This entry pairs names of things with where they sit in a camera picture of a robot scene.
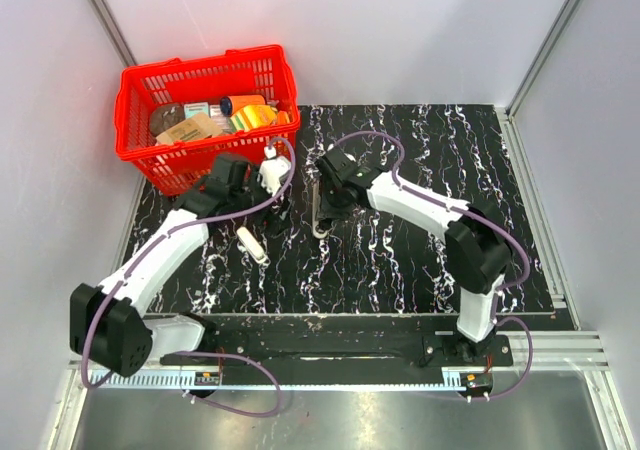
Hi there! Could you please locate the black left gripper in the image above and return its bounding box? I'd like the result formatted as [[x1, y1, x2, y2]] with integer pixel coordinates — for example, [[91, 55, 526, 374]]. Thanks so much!
[[229, 166, 294, 238]]

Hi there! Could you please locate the white stapler top cover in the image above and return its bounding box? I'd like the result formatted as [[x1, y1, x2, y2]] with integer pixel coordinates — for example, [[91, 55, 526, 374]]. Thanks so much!
[[236, 226, 269, 265]]

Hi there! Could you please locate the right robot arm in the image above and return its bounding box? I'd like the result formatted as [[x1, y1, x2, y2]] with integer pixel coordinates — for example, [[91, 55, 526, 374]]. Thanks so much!
[[312, 148, 512, 366]]

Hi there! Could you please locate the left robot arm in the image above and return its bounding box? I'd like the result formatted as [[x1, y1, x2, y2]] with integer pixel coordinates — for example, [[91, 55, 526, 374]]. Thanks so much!
[[69, 151, 294, 377]]

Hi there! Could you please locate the yellow green box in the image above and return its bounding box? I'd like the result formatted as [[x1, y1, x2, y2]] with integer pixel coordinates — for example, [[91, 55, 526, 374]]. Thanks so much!
[[230, 104, 277, 132]]

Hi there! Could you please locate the brown cardboard package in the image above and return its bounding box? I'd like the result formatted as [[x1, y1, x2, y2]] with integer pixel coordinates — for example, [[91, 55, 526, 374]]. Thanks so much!
[[156, 113, 223, 145]]

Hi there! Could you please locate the orange blue-capped bottle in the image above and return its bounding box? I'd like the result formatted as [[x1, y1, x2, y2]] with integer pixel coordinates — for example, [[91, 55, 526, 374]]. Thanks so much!
[[219, 94, 266, 117]]

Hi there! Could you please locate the teal label small box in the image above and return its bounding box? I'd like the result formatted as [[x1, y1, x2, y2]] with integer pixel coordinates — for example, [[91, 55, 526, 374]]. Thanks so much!
[[183, 102, 210, 119]]

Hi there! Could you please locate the red plastic basket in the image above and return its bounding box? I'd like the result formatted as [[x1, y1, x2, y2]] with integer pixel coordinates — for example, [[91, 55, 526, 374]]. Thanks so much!
[[114, 45, 301, 196]]

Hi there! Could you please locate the dark round pouch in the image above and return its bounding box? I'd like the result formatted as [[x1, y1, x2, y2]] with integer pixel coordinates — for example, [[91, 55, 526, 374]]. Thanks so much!
[[149, 103, 186, 137]]

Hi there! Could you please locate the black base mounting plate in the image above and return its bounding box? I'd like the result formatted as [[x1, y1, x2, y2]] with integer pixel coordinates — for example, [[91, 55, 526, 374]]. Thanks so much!
[[159, 314, 514, 387]]

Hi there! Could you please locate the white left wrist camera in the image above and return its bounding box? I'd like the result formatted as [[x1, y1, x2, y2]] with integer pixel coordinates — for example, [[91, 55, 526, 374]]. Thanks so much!
[[259, 147, 292, 196]]

